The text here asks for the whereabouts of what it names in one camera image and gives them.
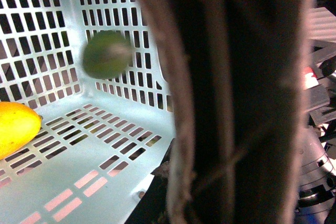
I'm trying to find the green avocado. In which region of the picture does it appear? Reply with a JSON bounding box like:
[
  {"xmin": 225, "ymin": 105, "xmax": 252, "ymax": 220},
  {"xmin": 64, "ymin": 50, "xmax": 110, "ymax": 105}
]
[{"xmin": 82, "ymin": 30, "xmax": 134, "ymax": 80}]

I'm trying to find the light blue plastic basket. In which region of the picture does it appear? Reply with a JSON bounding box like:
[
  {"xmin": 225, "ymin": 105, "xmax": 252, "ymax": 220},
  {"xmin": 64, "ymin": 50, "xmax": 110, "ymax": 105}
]
[{"xmin": 1, "ymin": 0, "xmax": 175, "ymax": 223}]

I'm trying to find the brown basket handle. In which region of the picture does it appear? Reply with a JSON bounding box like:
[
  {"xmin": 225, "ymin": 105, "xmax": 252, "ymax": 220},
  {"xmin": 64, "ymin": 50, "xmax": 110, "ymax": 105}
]
[{"xmin": 137, "ymin": 0, "xmax": 315, "ymax": 223}]

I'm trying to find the felt-covered left gripper finger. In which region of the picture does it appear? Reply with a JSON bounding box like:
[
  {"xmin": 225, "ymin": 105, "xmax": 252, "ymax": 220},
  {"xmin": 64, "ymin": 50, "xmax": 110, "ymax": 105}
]
[{"xmin": 151, "ymin": 161, "xmax": 170, "ymax": 178}]

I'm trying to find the yellow mango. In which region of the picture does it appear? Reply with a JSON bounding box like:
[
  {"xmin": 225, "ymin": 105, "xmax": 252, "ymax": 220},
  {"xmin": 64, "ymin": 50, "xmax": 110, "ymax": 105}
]
[{"xmin": 1, "ymin": 102, "xmax": 42, "ymax": 159}]

